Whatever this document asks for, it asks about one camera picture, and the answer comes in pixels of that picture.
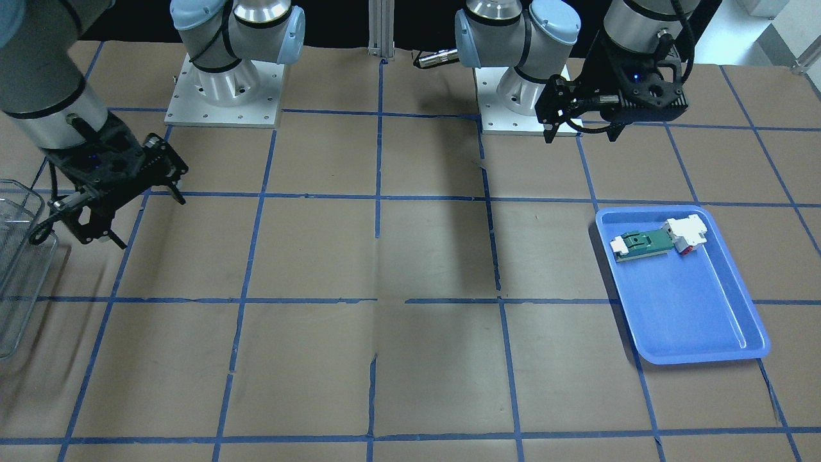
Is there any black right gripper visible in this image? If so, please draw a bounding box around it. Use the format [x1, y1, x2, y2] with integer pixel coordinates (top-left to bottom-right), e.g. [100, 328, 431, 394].
[45, 113, 189, 250]

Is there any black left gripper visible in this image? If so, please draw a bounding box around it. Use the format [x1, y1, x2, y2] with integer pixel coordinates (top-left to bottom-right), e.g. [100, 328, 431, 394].
[536, 32, 690, 144]

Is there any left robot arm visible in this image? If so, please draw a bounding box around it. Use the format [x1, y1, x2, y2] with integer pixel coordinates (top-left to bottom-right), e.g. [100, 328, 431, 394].
[455, 1, 700, 143]

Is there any green relay socket module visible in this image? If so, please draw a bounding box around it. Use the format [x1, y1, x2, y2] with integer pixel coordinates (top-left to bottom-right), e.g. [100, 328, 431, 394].
[609, 228, 674, 261]

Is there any white circuit breaker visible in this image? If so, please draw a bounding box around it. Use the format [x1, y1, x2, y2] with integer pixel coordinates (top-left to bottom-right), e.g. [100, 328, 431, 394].
[662, 214, 707, 255]

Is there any blue plastic tray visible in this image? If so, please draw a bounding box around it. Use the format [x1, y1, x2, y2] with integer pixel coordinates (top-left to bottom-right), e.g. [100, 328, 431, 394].
[595, 204, 772, 364]

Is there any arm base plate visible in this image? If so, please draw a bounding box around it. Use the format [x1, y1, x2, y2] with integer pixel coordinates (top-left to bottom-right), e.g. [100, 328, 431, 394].
[474, 67, 545, 135]
[164, 56, 287, 129]

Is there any wire mesh shelf rack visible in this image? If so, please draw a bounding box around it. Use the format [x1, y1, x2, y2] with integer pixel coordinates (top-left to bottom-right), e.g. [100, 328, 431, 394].
[1, 179, 58, 359]

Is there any silver cable connector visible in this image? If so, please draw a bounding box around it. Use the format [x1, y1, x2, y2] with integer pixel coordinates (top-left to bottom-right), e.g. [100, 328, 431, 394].
[412, 49, 459, 69]

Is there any aluminium frame post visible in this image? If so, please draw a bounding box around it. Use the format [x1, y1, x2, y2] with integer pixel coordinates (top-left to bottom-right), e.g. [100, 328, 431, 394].
[368, 0, 395, 61]

